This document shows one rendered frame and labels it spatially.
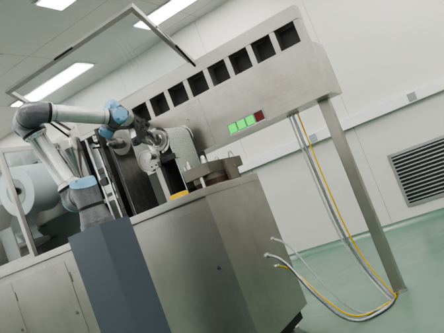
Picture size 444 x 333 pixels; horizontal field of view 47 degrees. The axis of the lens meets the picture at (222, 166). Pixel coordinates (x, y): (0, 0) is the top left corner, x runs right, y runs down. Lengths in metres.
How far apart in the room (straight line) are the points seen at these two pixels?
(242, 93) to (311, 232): 2.72
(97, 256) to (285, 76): 1.38
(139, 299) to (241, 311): 0.50
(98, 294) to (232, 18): 3.92
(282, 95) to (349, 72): 2.35
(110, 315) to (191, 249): 0.51
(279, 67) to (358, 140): 2.39
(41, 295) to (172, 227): 1.05
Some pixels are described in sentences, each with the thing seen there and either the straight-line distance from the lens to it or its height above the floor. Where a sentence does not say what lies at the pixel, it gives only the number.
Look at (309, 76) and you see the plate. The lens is 2.80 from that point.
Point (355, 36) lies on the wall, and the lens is 5.16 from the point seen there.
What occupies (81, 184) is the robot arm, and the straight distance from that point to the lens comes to 2.31.
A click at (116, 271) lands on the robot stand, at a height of 0.69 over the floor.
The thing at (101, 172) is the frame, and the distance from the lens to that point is 2.96.
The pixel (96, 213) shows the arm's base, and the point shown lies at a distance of 2.29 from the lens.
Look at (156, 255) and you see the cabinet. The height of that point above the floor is 0.67.
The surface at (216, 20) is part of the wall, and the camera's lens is 5.73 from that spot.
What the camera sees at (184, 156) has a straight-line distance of 2.87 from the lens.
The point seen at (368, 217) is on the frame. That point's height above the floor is 0.45.
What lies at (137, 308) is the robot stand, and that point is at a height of 0.51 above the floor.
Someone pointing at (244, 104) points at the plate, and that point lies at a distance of 2.93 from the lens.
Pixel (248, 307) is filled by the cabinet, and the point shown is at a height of 0.31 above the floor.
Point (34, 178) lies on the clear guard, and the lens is 3.48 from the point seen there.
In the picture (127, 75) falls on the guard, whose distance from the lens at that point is 3.26.
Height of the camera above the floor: 0.79
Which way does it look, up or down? 4 degrees up
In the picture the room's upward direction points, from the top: 21 degrees counter-clockwise
